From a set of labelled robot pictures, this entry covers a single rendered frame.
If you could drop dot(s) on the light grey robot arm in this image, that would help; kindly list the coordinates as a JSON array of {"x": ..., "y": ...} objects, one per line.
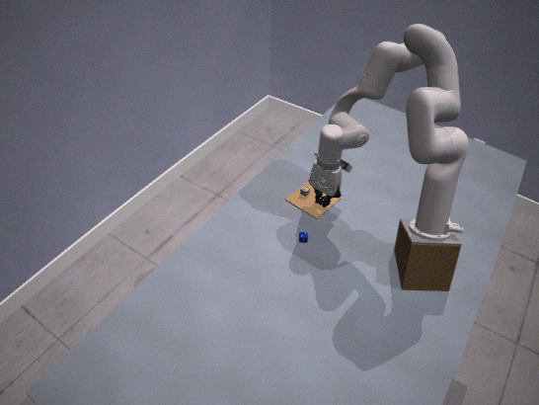
[{"x": 443, "y": 148}]

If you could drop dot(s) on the white die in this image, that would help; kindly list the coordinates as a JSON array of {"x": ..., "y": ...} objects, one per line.
[{"x": 304, "y": 191}]

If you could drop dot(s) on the tan flat mat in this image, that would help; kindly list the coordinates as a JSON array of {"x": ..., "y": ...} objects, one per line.
[{"x": 308, "y": 204}]

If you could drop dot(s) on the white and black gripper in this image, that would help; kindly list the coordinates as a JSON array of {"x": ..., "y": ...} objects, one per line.
[{"x": 326, "y": 182}]

